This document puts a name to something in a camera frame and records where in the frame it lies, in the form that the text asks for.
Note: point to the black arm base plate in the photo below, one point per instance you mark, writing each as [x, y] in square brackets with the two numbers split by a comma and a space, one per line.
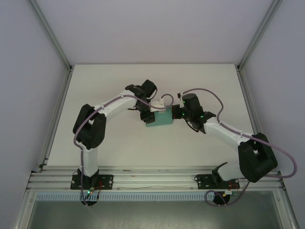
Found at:
[107, 181]
[202, 181]

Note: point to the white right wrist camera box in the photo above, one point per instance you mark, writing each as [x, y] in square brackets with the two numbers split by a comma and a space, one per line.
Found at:
[180, 94]

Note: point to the aluminium frame strut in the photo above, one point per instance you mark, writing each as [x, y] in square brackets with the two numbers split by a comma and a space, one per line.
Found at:
[288, 210]
[23, 210]

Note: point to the teal green cloth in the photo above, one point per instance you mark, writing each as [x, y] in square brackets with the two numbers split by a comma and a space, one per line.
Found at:
[162, 119]

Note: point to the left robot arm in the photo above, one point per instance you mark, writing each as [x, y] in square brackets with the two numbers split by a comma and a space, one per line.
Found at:
[91, 133]

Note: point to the aluminium table side rail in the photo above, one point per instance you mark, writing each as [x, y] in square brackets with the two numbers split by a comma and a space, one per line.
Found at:
[250, 107]
[58, 112]

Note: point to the small LED circuit board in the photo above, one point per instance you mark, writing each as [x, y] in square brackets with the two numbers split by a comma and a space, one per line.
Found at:
[89, 191]
[230, 192]

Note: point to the aluminium frame post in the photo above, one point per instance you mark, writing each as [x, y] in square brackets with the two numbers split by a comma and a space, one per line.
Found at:
[51, 35]
[258, 35]

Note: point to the grey metal sheet panel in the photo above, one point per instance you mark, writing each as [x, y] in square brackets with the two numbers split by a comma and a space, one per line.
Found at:
[155, 215]

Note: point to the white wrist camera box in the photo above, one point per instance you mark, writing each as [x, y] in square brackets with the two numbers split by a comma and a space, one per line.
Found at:
[180, 94]
[157, 106]

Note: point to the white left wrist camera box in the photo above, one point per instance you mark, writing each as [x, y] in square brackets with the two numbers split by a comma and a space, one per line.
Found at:
[157, 106]

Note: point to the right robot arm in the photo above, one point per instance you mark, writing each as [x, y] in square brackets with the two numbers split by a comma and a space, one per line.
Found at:
[257, 159]

